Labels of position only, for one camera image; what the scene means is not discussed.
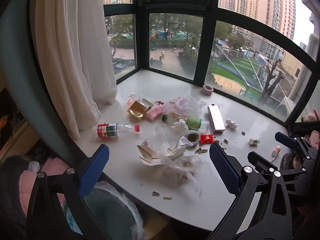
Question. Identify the pinkish clear plastic bag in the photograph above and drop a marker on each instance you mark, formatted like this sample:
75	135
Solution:
184	106

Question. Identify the clear bottle red label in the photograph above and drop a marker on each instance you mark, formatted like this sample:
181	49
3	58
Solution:
115	130

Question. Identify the black window frame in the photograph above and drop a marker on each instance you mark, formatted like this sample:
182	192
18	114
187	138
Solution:
261	53

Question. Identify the crumpled white tissue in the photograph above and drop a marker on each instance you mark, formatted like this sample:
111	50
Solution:
231	124

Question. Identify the small white red-cap tube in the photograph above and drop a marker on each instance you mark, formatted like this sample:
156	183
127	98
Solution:
275	152

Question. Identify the pink fuzzy pouch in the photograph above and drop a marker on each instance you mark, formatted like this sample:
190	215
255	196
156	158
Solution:
154	112

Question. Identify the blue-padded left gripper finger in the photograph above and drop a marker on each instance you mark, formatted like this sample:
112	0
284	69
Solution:
272	218
45	216

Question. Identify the pink hair scrunchie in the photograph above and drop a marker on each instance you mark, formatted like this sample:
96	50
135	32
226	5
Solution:
207	90

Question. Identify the trash bin with liner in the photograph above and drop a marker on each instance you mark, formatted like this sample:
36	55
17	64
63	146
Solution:
114	212

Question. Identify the peanut near edge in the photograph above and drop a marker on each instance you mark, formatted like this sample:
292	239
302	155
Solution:
167	197

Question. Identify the long white pink box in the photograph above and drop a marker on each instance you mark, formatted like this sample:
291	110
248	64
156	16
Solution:
216	119

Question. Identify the green capped clear bottle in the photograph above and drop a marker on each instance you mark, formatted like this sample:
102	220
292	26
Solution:
196	124

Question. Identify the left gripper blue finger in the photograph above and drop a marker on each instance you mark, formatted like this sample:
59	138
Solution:
291	143

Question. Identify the white sheer curtain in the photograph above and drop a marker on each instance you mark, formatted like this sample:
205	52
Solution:
74	55

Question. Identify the gold foil box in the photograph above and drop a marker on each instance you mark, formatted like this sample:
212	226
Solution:
137	111

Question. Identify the white torn carton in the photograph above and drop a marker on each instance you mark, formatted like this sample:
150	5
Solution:
147	156

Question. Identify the teal drape curtain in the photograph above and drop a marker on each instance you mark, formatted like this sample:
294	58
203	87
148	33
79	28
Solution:
25	82

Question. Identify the peanut shell near edge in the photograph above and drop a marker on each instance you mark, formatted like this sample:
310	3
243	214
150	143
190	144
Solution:
154	193

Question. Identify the red snack packet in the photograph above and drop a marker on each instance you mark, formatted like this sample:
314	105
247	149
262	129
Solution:
206	139

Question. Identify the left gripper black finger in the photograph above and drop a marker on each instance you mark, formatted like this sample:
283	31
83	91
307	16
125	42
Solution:
261	165

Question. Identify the small white green bottle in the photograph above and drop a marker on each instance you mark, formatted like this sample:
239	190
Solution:
254	142

